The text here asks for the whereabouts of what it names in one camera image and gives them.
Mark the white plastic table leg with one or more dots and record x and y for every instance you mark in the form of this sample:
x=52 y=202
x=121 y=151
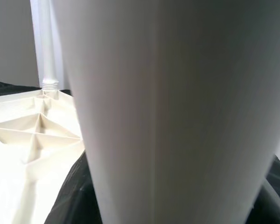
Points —
x=46 y=58
x=177 y=105

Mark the white plastic table top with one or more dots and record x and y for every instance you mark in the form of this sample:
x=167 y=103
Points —
x=14 y=175

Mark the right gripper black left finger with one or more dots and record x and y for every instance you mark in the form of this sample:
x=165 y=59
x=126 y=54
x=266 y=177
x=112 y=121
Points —
x=79 y=198

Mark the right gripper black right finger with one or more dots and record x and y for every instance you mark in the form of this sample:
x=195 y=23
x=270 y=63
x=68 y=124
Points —
x=275 y=207

